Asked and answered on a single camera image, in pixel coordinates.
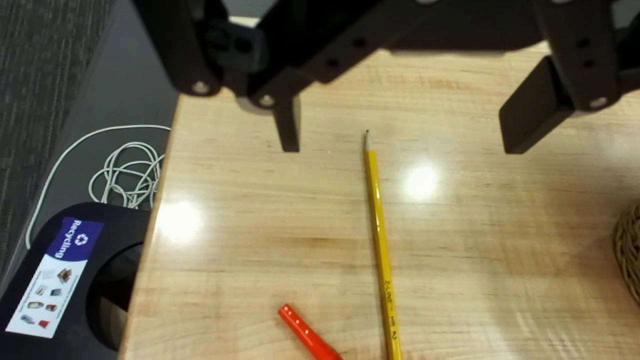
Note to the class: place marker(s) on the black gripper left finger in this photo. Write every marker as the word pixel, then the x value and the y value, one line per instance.
pixel 220 46

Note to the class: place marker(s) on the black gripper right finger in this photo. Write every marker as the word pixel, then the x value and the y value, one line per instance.
pixel 567 73

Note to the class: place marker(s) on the yellow pencil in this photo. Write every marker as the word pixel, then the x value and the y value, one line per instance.
pixel 381 240

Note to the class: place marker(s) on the wooden table black legs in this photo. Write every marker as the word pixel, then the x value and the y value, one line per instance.
pixel 466 267

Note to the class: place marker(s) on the wicker basket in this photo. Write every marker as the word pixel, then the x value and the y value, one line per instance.
pixel 630 261

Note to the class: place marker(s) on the orange-red pen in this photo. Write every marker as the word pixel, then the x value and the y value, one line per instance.
pixel 307 331

